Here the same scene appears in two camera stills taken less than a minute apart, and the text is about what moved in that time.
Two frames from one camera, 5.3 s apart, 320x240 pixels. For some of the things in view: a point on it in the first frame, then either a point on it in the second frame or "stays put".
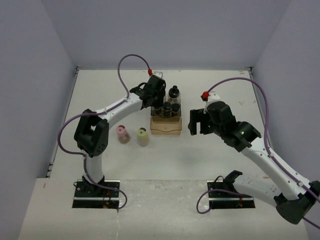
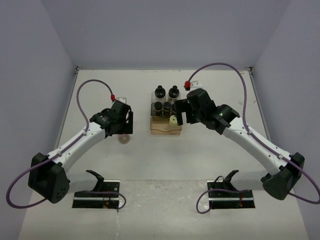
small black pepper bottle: x=167 y=106 stays put
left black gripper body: x=159 y=98 → x=122 y=128
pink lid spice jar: x=123 y=136 stays put
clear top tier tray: x=166 y=98 stays put
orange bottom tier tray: x=169 y=126 stays put
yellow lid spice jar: x=143 y=137 → x=173 y=119
